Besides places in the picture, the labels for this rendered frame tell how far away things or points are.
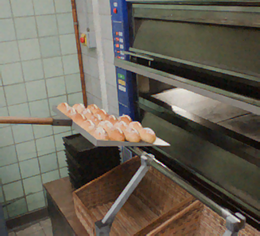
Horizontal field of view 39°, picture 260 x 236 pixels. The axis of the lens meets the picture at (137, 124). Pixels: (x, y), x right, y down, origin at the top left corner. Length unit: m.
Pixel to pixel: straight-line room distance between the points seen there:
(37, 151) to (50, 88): 0.52
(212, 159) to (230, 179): 0.14
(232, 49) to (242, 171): 0.50
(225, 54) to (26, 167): 2.00
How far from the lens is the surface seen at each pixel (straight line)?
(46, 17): 2.82
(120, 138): 1.48
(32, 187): 3.12
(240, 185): 1.60
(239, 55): 1.43
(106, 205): 2.21
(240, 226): 1.08
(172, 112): 1.87
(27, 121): 1.58
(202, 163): 1.75
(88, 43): 2.56
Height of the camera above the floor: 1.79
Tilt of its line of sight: 21 degrees down
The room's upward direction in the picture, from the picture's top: 4 degrees counter-clockwise
